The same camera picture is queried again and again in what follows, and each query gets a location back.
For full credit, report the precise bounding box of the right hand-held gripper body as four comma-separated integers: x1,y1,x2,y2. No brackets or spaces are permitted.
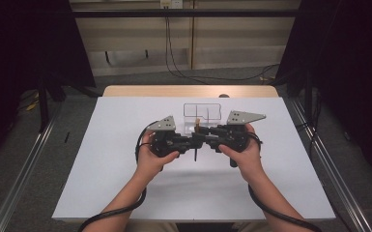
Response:
218,110,267,168

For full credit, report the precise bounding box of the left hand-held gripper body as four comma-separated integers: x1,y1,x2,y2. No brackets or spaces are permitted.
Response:
147,115,189,159

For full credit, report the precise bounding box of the clear acrylic organizer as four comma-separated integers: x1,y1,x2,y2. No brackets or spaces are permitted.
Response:
183,102,223,136

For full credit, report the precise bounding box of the person's right hand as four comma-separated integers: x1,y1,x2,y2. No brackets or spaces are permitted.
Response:
217,124,267,184

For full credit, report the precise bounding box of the person's left hand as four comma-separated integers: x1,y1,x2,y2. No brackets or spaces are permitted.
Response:
135,130,181,182

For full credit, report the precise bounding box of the black metal stand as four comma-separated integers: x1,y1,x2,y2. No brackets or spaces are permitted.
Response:
303,69,315,130
37,72,51,133

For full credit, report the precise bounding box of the black curtain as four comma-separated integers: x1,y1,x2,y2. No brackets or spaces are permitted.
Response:
274,0,372,185
0,0,97,168

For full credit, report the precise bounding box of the black cable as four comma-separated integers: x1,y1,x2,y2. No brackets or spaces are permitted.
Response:
163,9,207,85
167,9,282,82

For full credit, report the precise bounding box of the aluminium rail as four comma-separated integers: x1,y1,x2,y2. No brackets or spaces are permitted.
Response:
288,96,372,232
0,102,64,232

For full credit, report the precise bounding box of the left hand-held gripper cable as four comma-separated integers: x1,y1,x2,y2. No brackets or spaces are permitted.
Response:
76,120,160,232

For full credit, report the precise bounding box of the hand-held gripper cable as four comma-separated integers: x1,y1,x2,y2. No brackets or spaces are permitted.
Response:
76,120,160,232
247,130,324,232

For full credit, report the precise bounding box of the right hand-held gripper cable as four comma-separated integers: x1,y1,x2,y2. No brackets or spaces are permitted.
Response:
247,130,324,232

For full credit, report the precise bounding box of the white wall socket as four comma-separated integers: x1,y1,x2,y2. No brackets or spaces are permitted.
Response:
159,0,185,10

